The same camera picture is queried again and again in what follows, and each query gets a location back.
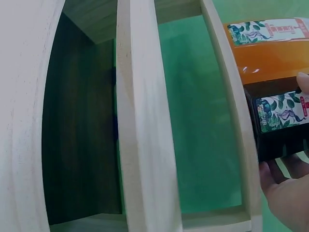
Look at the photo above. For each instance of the person's right hand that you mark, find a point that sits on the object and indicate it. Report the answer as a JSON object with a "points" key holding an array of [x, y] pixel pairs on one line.
{"points": [[289, 186]]}

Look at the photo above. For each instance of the person's right thumb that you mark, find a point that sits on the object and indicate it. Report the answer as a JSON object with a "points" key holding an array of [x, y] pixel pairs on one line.
{"points": [[304, 83]]}

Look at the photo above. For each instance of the person's right fingers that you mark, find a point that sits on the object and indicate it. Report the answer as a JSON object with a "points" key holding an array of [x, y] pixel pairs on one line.
{"points": [[268, 178]]}

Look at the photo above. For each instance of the dark juice bottle leaf label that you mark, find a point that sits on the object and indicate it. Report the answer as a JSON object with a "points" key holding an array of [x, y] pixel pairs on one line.
{"points": [[272, 145]]}

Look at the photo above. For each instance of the orange juice bottle leaf label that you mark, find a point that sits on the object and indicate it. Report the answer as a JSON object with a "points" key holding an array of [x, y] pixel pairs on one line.
{"points": [[263, 60]]}

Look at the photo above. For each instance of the light wooden slotted rack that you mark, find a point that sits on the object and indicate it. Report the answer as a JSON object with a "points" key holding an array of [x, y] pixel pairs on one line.
{"points": [[142, 120]]}

